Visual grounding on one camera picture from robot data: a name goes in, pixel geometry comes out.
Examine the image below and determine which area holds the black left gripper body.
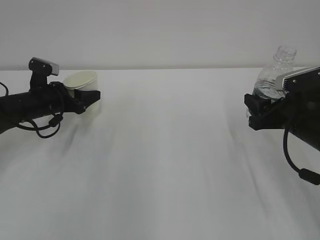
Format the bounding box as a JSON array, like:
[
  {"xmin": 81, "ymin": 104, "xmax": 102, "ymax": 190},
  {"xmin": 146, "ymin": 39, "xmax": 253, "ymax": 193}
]
[{"xmin": 48, "ymin": 81, "xmax": 85, "ymax": 115}]

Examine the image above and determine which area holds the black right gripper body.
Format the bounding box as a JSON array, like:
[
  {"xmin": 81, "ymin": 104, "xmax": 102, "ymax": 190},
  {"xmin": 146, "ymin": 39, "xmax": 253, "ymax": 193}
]
[{"xmin": 274, "ymin": 92, "xmax": 320, "ymax": 137}]

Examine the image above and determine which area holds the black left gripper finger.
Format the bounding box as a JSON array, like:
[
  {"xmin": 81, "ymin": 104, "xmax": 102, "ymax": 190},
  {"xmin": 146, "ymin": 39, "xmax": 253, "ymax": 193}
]
[{"xmin": 74, "ymin": 90, "xmax": 101, "ymax": 115}]

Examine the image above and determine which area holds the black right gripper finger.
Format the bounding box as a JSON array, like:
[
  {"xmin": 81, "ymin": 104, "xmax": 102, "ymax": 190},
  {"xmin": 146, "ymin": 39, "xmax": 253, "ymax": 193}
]
[{"xmin": 244, "ymin": 93, "xmax": 287, "ymax": 131}]

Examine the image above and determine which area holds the white paper cup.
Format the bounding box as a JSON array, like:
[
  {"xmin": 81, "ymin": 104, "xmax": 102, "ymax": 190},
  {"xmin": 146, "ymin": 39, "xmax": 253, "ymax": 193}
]
[{"xmin": 63, "ymin": 70, "xmax": 101, "ymax": 122}]

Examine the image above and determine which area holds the clear green-label water bottle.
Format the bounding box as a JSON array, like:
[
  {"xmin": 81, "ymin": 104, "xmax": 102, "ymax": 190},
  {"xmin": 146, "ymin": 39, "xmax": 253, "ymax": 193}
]
[{"xmin": 252, "ymin": 45, "xmax": 297, "ymax": 103}]

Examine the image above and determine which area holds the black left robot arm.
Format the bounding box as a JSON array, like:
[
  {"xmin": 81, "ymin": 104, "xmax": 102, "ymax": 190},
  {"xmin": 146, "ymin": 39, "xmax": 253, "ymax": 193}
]
[{"xmin": 0, "ymin": 81, "xmax": 101, "ymax": 133}]

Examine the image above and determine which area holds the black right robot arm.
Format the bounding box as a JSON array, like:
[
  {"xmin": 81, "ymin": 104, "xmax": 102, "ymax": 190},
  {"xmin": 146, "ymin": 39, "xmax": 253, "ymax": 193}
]
[{"xmin": 244, "ymin": 93, "xmax": 320, "ymax": 150}]

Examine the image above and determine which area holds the black left camera cable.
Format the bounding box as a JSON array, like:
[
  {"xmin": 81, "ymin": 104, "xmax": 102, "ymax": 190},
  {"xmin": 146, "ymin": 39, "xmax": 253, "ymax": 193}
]
[{"xmin": 0, "ymin": 81, "xmax": 65, "ymax": 140}]

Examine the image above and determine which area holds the black camera cable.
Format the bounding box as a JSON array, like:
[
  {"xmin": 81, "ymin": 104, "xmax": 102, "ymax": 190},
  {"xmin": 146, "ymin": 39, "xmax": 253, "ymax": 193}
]
[
  {"xmin": 0, "ymin": 81, "xmax": 65, "ymax": 140},
  {"xmin": 282, "ymin": 119, "xmax": 320, "ymax": 186}
]

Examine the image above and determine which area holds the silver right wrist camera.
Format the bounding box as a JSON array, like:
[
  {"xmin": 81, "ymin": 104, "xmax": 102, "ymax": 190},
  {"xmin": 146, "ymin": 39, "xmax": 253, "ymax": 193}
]
[{"xmin": 274, "ymin": 66, "xmax": 320, "ymax": 93}]

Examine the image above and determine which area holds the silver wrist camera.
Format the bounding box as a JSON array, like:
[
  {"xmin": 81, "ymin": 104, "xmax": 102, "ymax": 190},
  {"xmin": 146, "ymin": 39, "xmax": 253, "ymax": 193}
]
[
  {"xmin": 28, "ymin": 57, "xmax": 60, "ymax": 77},
  {"xmin": 274, "ymin": 66, "xmax": 320, "ymax": 93}
]

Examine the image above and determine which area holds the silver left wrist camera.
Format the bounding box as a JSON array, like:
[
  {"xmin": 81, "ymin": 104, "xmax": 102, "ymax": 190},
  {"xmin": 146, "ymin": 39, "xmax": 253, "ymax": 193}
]
[{"xmin": 28, "ymin": 57, "xmax": 60, "ymax": 77}]

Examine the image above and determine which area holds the black right camera cable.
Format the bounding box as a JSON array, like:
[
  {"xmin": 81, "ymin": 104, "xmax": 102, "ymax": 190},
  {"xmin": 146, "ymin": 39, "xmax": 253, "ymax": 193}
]
[{"xmin": 282, "ymin": 119, "xmax": 320, "ymax": 186}]

